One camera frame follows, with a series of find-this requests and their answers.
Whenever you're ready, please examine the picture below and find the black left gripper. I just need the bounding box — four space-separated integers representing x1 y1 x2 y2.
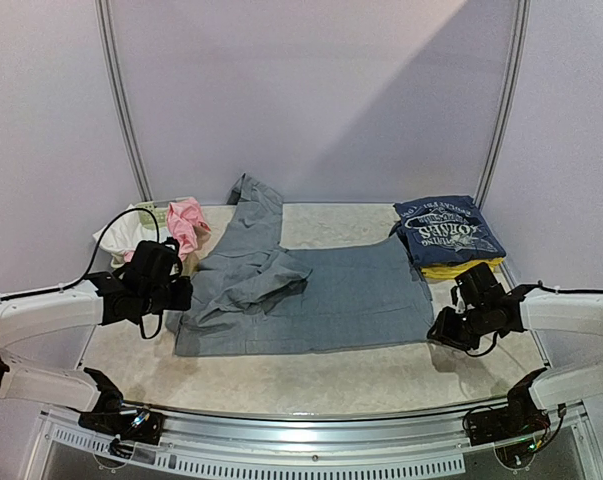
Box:
140 274 192 316

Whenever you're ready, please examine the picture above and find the grey garment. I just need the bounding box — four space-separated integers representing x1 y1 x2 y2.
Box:
165 175 434 357

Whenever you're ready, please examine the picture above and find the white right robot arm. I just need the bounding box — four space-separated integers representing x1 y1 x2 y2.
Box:
427 284 603 436

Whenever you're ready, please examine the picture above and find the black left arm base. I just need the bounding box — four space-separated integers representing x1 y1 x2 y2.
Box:
78 368 166 446

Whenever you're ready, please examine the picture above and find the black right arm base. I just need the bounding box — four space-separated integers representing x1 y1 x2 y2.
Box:
462 368 566 451

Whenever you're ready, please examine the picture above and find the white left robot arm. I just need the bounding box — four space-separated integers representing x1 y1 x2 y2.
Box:
0 273 192 434

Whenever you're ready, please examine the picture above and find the beige perforated laundry basket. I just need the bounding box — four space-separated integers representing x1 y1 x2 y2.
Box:
93 197 210 275

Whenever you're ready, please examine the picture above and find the yellow folded t-shirt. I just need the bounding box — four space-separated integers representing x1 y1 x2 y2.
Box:
420 257 504 280

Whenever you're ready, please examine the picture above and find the white garment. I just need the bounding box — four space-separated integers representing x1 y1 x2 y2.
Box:
93 205 170 263

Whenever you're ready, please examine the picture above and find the pink garment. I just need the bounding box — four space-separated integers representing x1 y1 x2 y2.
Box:
134 197 211 261

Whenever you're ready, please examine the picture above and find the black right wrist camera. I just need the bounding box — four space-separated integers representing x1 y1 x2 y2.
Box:
451 262 506 308

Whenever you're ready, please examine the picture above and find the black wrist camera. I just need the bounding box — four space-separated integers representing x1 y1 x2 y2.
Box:
451 262 506 308
123 237 183 295

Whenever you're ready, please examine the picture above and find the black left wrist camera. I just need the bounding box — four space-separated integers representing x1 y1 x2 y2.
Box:
123 237 183 295

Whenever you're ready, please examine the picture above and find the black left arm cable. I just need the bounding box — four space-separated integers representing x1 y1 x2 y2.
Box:
0 207 172 340

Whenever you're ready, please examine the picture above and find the aluminium front rail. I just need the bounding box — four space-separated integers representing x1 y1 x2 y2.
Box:
24 401 603 479

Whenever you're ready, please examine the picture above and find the left aluminium frame post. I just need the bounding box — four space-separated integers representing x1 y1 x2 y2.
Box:
95 0 152 201

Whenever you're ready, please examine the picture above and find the aluminium frame post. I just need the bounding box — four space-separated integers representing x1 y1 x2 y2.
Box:
95 0 152 201
474 0 531 210

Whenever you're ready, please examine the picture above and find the right aluminium frame post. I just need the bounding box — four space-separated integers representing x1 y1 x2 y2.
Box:
474 0 531 210

